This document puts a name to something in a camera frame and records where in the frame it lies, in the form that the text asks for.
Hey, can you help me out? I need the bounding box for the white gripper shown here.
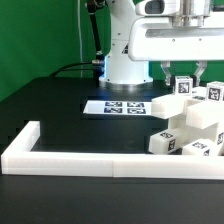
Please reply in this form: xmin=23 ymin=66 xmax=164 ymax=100
xmin=129 ymin=16 xmax=224 ymax=86

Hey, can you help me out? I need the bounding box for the white chair back part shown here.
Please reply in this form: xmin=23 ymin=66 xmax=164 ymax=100
xmin=151 ymin=87 xmax=224 ymax=129

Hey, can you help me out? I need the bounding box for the white chair seat part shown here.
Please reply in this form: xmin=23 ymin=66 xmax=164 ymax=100
xmin=168 ymin=115 xmax=224 ymax=156

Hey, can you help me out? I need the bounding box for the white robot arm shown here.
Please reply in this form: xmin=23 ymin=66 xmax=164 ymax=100
xmin=86 ymin=0 xmax=224 ymax=86

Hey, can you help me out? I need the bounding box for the white tag sheet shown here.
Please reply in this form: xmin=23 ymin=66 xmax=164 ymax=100
xmin=83 ymin=100 xmax=151 ymax=116

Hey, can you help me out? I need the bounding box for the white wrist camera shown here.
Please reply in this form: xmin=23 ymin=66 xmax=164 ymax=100
xmin=135 ymin=0 xmax=180 ymax=16

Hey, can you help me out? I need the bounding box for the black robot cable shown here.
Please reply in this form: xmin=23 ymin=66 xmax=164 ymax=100
xmin=49 ymin=61 xmax=105 ymax=78

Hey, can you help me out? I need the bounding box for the white thin cable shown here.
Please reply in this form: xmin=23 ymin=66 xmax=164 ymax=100
xmin=77 ymin=0 xmax=84 ymax=79

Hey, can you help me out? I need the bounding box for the white U-shaped fence frame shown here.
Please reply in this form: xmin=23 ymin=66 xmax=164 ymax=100
xmin=1 ymin=121 xmax=224 ymax=180

